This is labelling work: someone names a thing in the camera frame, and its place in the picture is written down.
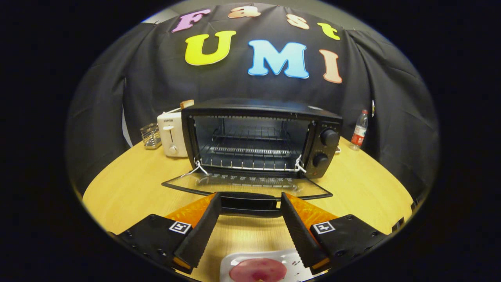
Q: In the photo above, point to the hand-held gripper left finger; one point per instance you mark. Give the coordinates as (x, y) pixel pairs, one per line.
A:
(201, 235)

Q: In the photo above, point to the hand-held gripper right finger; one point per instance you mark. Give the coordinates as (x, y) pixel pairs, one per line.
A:
(299, 235)

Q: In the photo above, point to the white square plate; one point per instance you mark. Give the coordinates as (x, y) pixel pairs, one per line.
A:
(238, 260)

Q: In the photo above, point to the round pink ham slice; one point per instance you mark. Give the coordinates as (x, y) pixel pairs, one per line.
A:
(256, 270)

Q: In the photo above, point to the black toaster oven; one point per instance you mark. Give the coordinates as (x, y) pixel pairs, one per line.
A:
(258, 105)

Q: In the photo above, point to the white pop-up toaster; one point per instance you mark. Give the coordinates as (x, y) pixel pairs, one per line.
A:
(172, 133)

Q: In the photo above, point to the clear plastic water bottle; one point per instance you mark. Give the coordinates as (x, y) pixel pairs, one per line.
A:
(359, 131)

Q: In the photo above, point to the toasted bread slice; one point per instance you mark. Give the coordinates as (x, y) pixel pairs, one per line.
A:
(187, 104)

